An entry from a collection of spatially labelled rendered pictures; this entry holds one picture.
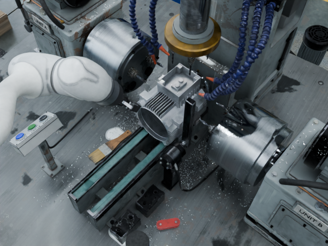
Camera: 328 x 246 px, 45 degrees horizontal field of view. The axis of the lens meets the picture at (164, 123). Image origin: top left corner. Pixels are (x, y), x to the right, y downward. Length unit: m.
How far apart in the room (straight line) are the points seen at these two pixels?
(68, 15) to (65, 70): 0.62
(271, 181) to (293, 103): 0.71
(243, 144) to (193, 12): 0.43
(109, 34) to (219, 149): 0.60
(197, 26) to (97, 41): 0.47
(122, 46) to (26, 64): 0.48
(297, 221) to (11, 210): 1.00
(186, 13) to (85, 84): 0.38
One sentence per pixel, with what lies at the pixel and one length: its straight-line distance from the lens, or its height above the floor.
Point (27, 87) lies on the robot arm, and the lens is 1.08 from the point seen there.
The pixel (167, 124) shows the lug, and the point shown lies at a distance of 1.35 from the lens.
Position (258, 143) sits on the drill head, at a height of 1.15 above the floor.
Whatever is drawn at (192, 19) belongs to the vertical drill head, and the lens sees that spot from 1.20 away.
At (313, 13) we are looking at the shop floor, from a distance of 3.64.
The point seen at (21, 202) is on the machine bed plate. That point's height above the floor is 0.80.
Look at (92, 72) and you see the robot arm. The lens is 1.02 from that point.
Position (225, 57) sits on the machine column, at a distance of 1.55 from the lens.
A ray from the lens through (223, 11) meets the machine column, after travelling 1.44.
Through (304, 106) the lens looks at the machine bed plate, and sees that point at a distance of 1.86.
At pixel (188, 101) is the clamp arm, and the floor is 1.25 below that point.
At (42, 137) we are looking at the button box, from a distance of 1.41.
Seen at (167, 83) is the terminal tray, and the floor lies 1.12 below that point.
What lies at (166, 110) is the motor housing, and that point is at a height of 1.10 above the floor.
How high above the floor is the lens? 2.20
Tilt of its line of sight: 56 degrees down
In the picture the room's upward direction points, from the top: 1 degrees clockwise
